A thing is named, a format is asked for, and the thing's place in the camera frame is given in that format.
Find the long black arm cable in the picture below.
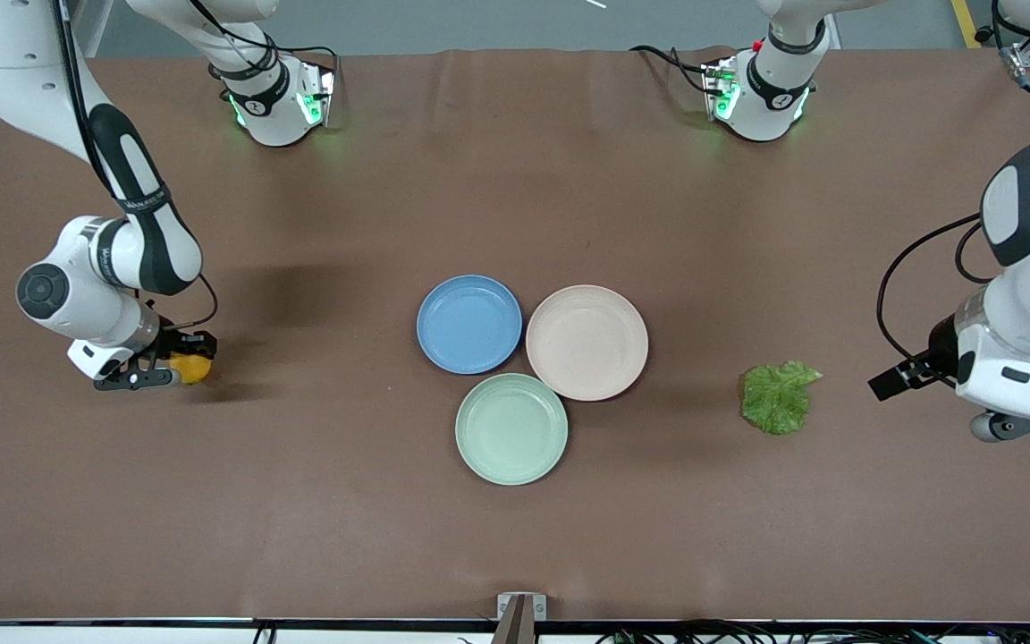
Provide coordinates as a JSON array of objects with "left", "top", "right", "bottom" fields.
[{"left": 876, "top": 213, "right": 985, "bottom": 363}]

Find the short black arm cable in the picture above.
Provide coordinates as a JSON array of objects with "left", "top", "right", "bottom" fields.
[{"left": 954, "top": 222, "right": 997, "bottom": 286}]

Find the black base power cable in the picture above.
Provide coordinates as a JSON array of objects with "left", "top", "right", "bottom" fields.
[
  {"left": 629, "top": 44, "right": 714, "bottom": 92},
  {"left": 186, "top": 0, "right": 339, "bottom": 83}
]

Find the brown table cover mat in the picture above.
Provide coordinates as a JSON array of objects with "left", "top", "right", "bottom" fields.
[{"left": 0, "top": 47, "right": 1030, "bottom": 623}]

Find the mint green round plate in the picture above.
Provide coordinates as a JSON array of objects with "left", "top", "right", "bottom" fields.
[{"left": 455, "top": 373, "right": 570, "bottom": 487}]

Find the green lettuce leaf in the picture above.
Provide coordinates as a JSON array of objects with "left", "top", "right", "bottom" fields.
[{"left": 738, "top": 360, "right": 823, "bottom": 436}]

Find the blue round plate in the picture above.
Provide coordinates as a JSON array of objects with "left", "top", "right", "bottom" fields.
[{"left": 416, "top": 275, "right": 524, "bottom": 375}]

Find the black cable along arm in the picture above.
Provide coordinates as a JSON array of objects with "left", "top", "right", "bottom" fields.
[{"left": 50, "top": 0, "right": 122, "bottom": 208}]

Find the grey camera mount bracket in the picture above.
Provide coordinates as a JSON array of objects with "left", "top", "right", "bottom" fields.
[{"left": 495, "top": 592, "right": 548, "bottom": 644}]

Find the pale pink round plate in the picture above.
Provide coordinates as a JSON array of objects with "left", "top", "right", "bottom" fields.
[{"left": 526, "top": 284, "right": 650, "bottom": 402}]

